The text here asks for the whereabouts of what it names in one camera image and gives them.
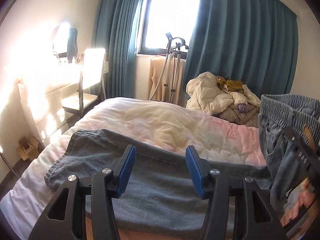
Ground vanity mirror with towel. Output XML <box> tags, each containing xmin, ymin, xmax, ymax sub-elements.
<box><xmin>53</xmin><ymin>22</ymin><xmax>78</xmax><ymax>63</ymax></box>

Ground window with dark frame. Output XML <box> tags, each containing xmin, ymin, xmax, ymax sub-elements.
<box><xmin>139</xmin><ymin>0</ymin><xmax>200</xmax><ymax>55</ymax></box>

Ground teal curtain left panel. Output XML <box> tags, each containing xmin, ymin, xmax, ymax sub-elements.
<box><xmin>92</xmin><ymin>0</ymin><xmax>144</xmax><ymax>99</ymax></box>

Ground beige draped cloth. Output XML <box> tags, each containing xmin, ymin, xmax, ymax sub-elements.
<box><xmin>148</xmin><ymin>55</ymin><xmax>185</xmax><ymax>105</ymax></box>

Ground teal curtain panel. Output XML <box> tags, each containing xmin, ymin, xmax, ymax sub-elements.
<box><xmin>183</xmin><ymin>0</ymin><xmax>298</xmax><ymax>96</ymax></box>
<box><xmin>92</xmin><ymin>0</ymin><xmax>144</xmax><ymax>99</ymax></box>

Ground mustard yellow garment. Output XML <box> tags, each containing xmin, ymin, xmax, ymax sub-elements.
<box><xmin>217</xmin><ymin>76</ymin><xmax>244</xmax><ymax>94</ymax></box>

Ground cream puffer jacket pile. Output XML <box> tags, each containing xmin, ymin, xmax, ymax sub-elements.
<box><xmin>186</xmin><ymin>72</ymin><xmax>261</xmax><ymax>127</ymax></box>

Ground blue denim jeans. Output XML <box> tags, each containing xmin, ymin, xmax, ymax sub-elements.
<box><xmin>44</xmin><ymin>94</ymin><xmax>319</xmax><ymax>239</ymax></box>

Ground white desk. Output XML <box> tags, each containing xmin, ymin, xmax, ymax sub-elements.
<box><xmin>18</xmin><ymin>63</ymin><xmax>81</xmax><ymax>146</ymax></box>

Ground person's right hand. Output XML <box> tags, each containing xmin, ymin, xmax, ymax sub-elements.
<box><xmin>280</xmin><ymin>179</ymin><xmax>319</xmax><ymax>239</ymax></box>

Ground cardboard box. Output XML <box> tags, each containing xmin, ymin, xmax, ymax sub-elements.
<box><xmin>17</xmin><ymin>135</ymin><xmax>40</xmax><ymax>161</ymax></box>

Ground metal tripod stand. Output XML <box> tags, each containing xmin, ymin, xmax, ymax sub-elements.
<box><xmin>148</xmin><ymin>33</ymin><xmax>189</xmax><ymax>104</ymax></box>

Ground teal curtain right panel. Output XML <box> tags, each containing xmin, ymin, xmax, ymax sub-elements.
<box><xmin>183</xmin><ymin>0</ymin><xmax>298</xmax><ymax>96</ymax></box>

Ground white chair with metal frame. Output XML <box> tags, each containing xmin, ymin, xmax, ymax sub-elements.
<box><xmin>62</xmin><ymin>48</ymin><xmax>106</xmax><ymax>118</ymax></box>

